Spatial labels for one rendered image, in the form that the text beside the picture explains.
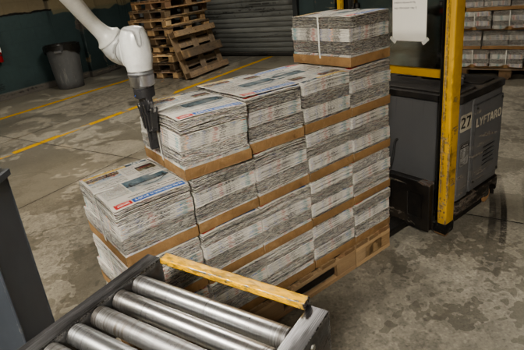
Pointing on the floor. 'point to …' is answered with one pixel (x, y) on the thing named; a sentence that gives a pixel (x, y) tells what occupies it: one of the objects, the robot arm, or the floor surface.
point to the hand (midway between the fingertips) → (153, 139)
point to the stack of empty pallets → (158, 33)
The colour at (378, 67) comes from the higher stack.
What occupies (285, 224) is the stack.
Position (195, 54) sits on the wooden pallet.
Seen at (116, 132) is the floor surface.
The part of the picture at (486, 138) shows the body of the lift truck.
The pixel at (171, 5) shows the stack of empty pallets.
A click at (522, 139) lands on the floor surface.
